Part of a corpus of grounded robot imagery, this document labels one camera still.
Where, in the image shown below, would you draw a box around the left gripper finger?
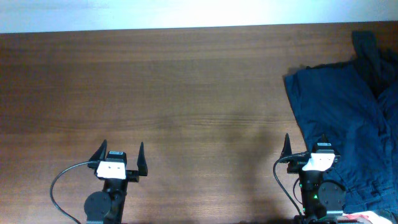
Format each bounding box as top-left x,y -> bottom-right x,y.
89,139 -> 107,161
137,142 -> 148,176

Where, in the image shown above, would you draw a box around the navy blue shorts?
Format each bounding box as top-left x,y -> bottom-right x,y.
284,65 -> 397,213

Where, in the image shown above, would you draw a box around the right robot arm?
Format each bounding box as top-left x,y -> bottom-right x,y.
276,134 -> 346,224

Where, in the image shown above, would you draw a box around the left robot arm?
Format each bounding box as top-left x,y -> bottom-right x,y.
84,140 -> 148,224

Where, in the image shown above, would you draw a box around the red white object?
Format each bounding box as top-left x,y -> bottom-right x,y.
340,210 -> 396,224

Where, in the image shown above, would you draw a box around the black garment pile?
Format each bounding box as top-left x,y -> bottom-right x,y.
314,30 -> 397,97

